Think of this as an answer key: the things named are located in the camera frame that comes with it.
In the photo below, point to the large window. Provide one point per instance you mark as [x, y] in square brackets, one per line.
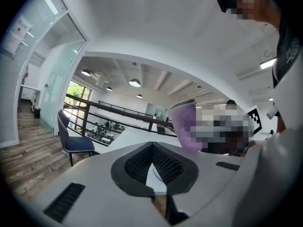
[77, 90]

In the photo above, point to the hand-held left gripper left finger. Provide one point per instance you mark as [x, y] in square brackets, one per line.
[136, 168]

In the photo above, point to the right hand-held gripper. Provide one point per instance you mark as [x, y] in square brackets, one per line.
[254, 120]

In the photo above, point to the long ceiling light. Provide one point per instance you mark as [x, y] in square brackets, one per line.
[267, 64]

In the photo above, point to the purple grey cloth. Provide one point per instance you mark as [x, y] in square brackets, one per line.
[183, 126]

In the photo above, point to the person's black shirt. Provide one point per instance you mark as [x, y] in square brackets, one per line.
[287, 48]

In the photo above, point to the frosted glass door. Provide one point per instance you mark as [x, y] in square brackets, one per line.
[59, 79]

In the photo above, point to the person's head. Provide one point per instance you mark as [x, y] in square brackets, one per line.
[270, 11]

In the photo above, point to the crowd of people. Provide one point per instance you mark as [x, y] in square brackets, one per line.
[106, 126]

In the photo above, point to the blue chair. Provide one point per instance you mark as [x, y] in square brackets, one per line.
[78, 144]

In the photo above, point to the white paper notice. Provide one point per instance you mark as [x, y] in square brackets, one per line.
[17, 34]

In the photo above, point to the black metal railing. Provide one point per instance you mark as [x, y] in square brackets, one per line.
[125, 108]

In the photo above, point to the wooden handrail black railing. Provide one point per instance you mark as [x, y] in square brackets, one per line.
[106, 107]

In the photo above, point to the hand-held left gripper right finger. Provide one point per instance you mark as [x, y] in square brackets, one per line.
[170, 167]

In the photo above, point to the round pendant lamp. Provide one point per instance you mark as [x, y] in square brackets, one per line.
[109, 89]
[139, 96]
[134, 83]
[86, 73]

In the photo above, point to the small black bin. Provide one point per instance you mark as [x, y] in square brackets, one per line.
[37, 113]

